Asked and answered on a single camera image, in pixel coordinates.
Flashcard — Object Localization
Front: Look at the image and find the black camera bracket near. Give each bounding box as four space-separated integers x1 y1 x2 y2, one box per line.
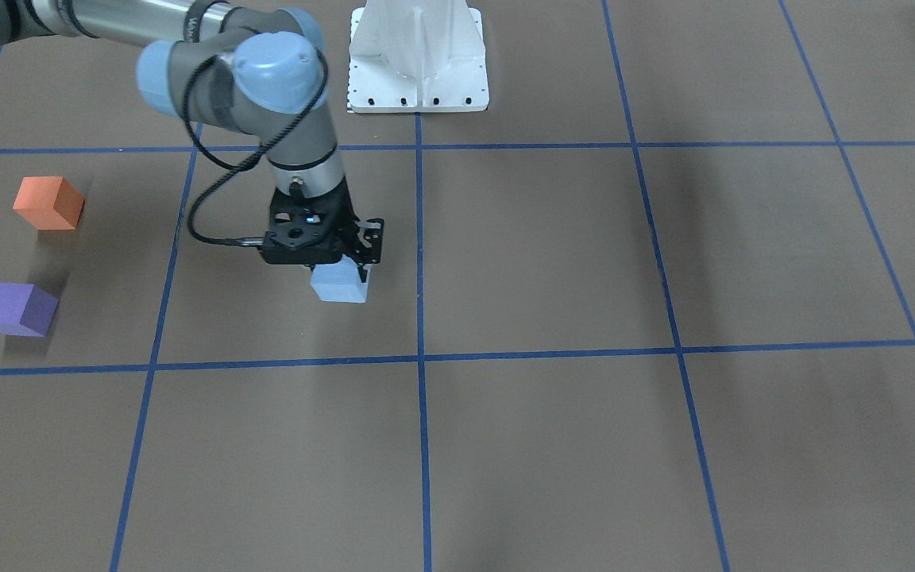
353 218 384 265

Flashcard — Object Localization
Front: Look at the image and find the orange foam block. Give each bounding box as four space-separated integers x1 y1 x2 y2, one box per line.
12 176 86 231

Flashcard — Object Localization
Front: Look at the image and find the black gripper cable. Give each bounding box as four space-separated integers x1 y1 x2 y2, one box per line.
180 48 331 247

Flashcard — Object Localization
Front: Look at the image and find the light blue foam block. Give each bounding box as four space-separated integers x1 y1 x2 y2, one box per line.
310 257 369 303

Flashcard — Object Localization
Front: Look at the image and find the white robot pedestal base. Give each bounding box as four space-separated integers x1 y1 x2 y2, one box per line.
346 1 490 114

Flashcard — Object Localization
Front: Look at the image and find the purple foam block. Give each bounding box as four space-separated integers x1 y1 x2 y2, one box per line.
0 282 59 338

